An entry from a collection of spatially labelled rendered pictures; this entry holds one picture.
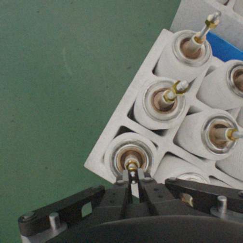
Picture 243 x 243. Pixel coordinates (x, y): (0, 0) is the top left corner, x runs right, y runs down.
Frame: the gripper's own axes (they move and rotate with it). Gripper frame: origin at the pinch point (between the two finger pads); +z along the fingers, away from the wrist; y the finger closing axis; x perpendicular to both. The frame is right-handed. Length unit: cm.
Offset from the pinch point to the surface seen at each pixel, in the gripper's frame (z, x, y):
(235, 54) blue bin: 26, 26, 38
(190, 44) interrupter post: 8.2, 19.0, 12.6
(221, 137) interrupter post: 8.4, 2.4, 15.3
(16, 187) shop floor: 35, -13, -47
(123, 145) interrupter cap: 9.8, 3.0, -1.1
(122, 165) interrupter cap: 10.1, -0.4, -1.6
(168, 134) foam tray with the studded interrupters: 17.2, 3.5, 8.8
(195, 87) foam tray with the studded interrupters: 17.2, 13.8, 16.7
